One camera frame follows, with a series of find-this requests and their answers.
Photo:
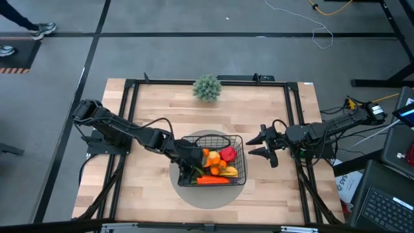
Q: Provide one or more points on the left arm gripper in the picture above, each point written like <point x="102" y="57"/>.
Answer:
<point x="189" y="155"/>

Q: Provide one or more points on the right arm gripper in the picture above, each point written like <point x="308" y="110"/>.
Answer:
<point x="275" y="139"/>

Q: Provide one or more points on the orange carrot with green leaves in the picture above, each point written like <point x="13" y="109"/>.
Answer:
<point x="213" y="180"/>

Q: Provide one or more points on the yellow pear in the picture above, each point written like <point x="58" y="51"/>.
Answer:
<point x="213" y="155"/>

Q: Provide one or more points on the red bell pepper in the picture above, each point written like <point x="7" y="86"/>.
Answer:
<point x="228" y="153"/>

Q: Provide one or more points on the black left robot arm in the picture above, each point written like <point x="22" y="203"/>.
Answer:
<point x="113" y="126"/>

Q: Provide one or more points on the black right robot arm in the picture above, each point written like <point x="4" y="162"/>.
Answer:
<point x="339" y="124"/>

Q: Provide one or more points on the round grey placemat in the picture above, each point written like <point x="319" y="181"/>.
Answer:
<point x="207" y="197"/>

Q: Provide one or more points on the potted green succulent plant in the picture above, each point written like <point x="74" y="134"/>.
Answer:
<point x="207" y="87"/>

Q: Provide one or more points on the white printed paper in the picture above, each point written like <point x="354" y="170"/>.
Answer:
<point x="347" y="184"/>

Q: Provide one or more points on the dark equipment case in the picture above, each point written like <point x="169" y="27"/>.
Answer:
<point x="398" y="142"/>

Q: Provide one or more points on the black laptop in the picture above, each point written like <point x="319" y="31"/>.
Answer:
<point x="385" y="207"/>

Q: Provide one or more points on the tablet screen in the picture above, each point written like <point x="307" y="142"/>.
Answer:
<point x="406" y="113"/>

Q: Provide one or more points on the black hazard-striped floor mat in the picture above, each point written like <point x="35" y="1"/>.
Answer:
<point x="19" y="56"/>

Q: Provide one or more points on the person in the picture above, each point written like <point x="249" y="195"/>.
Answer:
<point x="19" y="19"/>

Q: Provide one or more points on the black camera bracket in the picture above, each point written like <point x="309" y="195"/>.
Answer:
<point x="246" y="78"/>

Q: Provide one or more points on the black aluminium table frame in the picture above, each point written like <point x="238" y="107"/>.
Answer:
<point x="211" y="82"/>

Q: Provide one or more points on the black desk frame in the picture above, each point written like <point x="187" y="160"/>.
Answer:
<point x="393" y="32"/>

